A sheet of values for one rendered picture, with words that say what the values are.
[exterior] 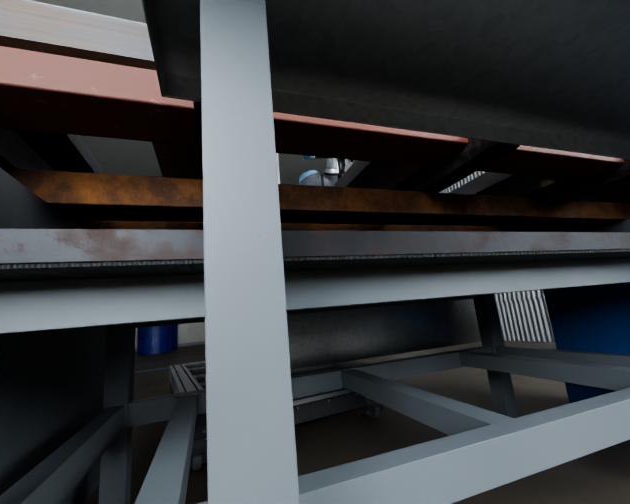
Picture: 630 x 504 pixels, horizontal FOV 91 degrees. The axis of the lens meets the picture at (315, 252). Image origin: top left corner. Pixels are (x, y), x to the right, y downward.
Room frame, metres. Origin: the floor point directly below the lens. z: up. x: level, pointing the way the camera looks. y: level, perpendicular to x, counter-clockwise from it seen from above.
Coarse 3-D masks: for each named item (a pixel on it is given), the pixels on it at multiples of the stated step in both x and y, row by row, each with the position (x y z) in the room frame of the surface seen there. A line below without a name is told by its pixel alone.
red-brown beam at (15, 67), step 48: (0, 48) 0.28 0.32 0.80; (0, 96) 0.30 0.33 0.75; (48, 96) 0.30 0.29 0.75; (96, 96) 0.31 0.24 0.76; (144, 96) 0.32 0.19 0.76; (192, 144) 0.42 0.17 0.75; (288, 144) 0.45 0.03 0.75; (336, 144) 0.46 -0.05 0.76; (384, 144) 0.47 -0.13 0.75; (432, 144) 0.49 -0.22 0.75
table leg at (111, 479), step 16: (112, 336) 0.89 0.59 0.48; (128, 336) 0.91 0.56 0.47; (112, 352) 0.89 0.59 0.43; (128, 352) 0.91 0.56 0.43; (112, 368) 0.90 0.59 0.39; (128, 368) 0.91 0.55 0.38; (112, 384) 0.90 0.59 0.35; (128, 384) 0.91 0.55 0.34; (112, 400) 0.90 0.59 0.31; (128, 400) 0.91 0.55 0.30; (128, 416) 0.92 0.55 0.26; (128, 432) 0.92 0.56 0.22; (112, 448) 0.90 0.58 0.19; (128, 448) 0.93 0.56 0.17; (112, 464) 0.90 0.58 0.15; (128, 464) 0.93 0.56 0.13; (112, 480) 0.90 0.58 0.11; (128, 480) 0.94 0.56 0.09; (112, 496) 0.90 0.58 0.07; (128, 496) 0.94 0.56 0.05
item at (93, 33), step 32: (0, 0) 0.28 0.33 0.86; (0, 32) 0.28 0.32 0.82; (32, 32) 0.29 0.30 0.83; (64, 32) 0.30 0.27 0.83; (96, 32) 0.31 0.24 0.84; (128, 32) 0.32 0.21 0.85; (128, 64) 0.33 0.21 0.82; (64, 160) 0.53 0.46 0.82; (160, 160) 0.56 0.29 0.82; (192, 160) 0.57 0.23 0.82; (480, 192) 0.92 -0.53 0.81; (512, 192) 0.94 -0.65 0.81
